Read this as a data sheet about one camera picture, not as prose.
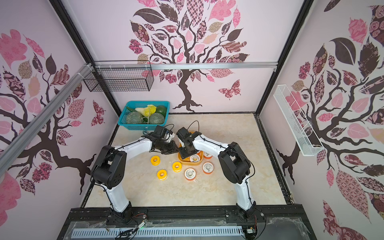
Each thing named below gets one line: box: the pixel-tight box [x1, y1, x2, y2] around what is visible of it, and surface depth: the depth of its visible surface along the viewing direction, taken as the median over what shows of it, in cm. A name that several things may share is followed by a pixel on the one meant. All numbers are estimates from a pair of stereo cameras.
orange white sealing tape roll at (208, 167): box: [202, 161, 215, 175], surface depth 91 cm
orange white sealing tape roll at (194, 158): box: [190, 154, 201, 163], surface depth 94 cm
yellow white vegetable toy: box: [134, 104, 157, 117], surface depth 115 cm
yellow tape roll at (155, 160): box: [150, 155, 161, 166], surface depth 94 cm
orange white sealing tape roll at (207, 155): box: [203, 151, 213, 159], surface depth 96 cm
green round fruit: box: [156, 105, 167, 119], surface depth 113 cm
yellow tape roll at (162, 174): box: [156, 169, 168, 181], surface depth 89 cm
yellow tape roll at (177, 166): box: [172, 161, 183, 173], surface depth 92 cm
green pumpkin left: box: [126, 111, 143, 124], surface depth 105 cm
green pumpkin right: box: [148, 112, 165, 125], surface depth 106 cm
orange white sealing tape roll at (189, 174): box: [184, 167, 197, 181], surface depth 88 cm
